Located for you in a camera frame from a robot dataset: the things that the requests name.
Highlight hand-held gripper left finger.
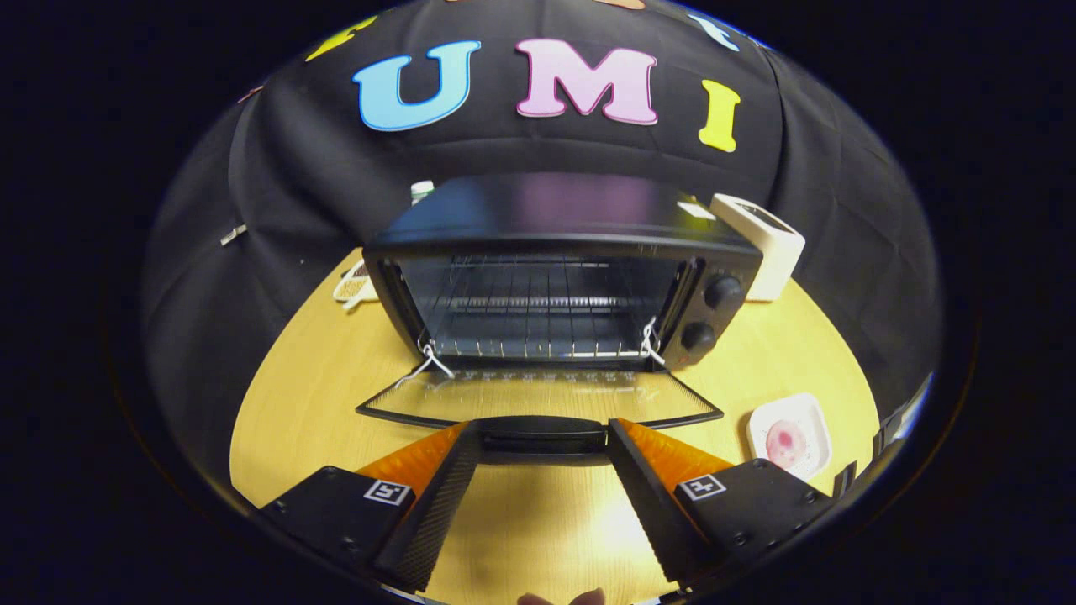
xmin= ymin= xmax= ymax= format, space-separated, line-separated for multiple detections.
xmin=259 ymin=420 xmax=483 ymax=594

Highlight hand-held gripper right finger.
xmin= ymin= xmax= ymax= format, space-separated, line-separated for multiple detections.
xmin=605 ymin=418 xmax=836 ymax=589

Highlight white square plate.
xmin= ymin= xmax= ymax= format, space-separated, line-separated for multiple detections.
xmin=746 ymin=392 xmax=833 ymax=481

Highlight black toaster oven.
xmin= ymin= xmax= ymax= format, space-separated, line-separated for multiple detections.
xmin=355 ymin=172 xmax=764 ymax=461

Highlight white pop-up toaster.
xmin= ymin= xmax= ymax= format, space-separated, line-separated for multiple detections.
xmin=710 ymin=193 xmax=806 ymax=302

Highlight white divided snack dish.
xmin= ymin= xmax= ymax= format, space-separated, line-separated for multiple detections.
xmin=333 ymin=259 xmax=379 ymax=310

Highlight metal wire oven rack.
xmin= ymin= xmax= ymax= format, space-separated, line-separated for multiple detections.
xmin=419 ymin=256 xmax=667 ymax=360

